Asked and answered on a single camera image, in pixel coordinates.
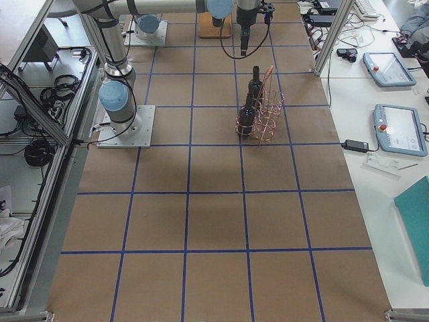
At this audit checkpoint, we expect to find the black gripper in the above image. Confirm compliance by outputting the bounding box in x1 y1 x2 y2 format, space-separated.
236 3 275 56

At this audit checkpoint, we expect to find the black wine bottle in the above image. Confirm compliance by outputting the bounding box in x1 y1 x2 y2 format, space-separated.
237 93 255 138
212 16 224 28
248 65 262 101

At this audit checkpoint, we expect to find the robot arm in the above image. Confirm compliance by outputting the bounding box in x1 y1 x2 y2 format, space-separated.
73 1 275 82
135 14 160 40

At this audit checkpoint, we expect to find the wooden tray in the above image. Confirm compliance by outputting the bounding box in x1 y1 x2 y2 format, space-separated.
198 13 232 39

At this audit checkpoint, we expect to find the blue teach pendant far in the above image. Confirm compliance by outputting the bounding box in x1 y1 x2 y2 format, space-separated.
362 52 416 87

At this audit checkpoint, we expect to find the blue teach pendant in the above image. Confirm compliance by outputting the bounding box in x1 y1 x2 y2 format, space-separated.
362 52 416 87
373 104 428 157

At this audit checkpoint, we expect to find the black adapter on right table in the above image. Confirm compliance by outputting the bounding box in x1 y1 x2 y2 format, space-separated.
341 140 369 153

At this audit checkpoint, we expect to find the blue teach pendant near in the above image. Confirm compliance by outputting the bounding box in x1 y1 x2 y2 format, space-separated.
373 104 428 157

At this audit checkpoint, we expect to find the clear acrylic piece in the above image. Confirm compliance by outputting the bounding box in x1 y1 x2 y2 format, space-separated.
363 153 401 178

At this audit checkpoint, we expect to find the teal box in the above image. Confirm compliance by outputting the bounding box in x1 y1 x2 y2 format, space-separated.
394 176 428 286

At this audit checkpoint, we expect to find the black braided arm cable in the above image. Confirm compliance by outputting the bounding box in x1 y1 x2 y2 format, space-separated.
219 6 271 60

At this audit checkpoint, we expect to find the copper wire bottle basket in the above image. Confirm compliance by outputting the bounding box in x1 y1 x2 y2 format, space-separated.
235 65 284 144

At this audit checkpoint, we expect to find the aluminium frame post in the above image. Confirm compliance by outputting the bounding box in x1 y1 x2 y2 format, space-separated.
314 0 355 76

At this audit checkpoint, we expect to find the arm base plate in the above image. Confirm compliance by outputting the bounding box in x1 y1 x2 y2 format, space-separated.
124 20 168 47
97 105 156 148

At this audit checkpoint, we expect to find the aluminium side frame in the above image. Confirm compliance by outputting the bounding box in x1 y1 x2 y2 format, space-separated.
1 1 84 313

